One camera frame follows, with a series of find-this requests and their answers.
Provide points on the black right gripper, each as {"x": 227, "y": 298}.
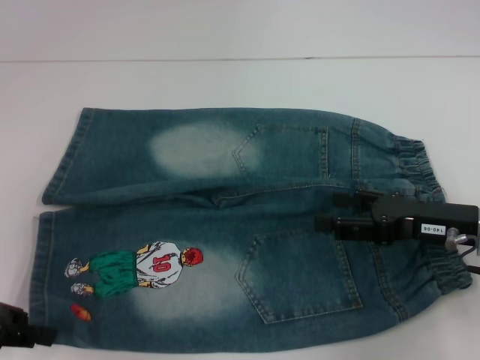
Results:
{"x": 401, "y": 221}

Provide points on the blue denim shorts with print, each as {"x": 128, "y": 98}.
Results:
{"x": 285, "y": 210}

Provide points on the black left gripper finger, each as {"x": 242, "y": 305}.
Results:
{"x": 41, "y": 335}
{"x": 13, "y": 332}

